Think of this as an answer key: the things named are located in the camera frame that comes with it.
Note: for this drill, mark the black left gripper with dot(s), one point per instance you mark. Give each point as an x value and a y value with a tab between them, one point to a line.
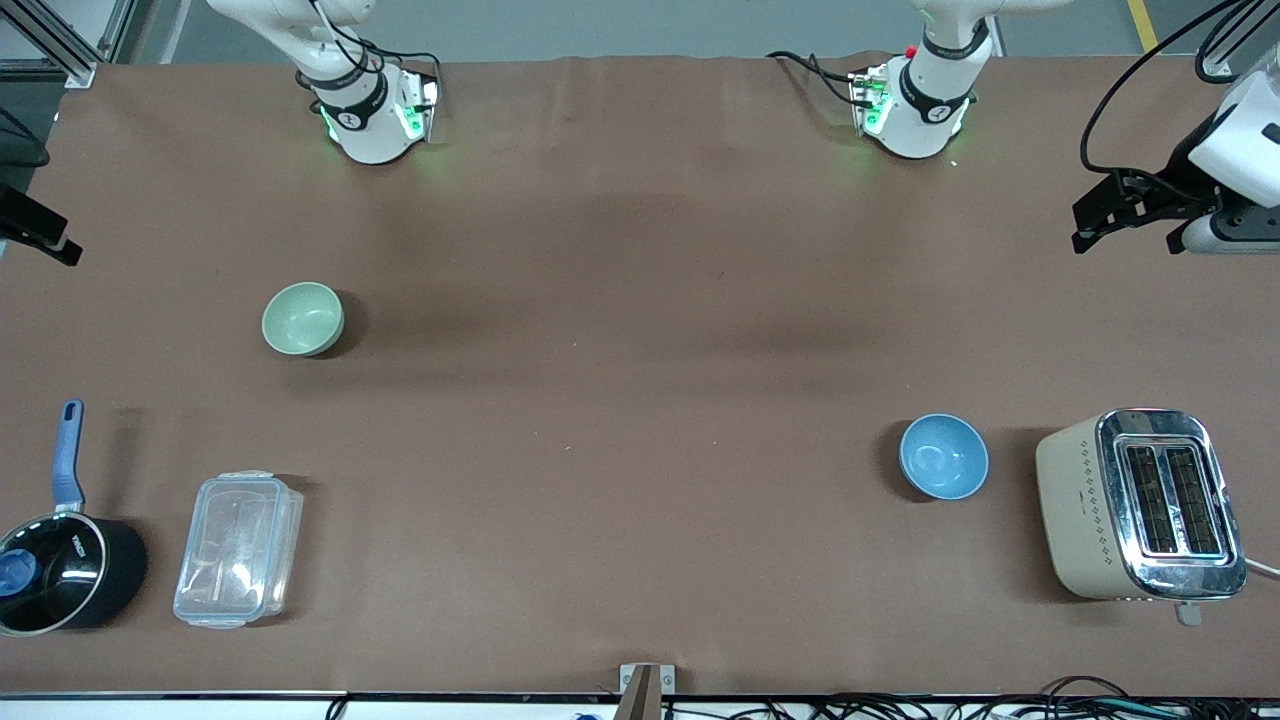
1178	176

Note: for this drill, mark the green bowl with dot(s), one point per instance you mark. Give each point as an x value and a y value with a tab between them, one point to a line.
303	319

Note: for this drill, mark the blue bowl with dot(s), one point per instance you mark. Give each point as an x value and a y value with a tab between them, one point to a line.
943	457

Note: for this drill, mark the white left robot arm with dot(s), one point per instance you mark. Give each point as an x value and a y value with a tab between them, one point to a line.
925	110

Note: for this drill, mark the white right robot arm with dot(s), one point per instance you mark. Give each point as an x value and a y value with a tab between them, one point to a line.
365	120

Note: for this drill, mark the beige and chrome toaster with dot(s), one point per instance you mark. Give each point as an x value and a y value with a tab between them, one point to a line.
1090	510

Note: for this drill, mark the clear plastic lidded container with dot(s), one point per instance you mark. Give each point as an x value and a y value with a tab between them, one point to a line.
238	548

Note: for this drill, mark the brown table cover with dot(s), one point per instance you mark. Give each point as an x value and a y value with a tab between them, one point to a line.
640	300

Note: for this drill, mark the brown wooden bar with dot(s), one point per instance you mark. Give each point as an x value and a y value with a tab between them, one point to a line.
640	700

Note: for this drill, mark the aluminium frame post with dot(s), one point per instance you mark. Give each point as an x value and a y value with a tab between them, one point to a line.
1218	66
60	45

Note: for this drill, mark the metal table edge bracket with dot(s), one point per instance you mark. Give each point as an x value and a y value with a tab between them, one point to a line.
668	678

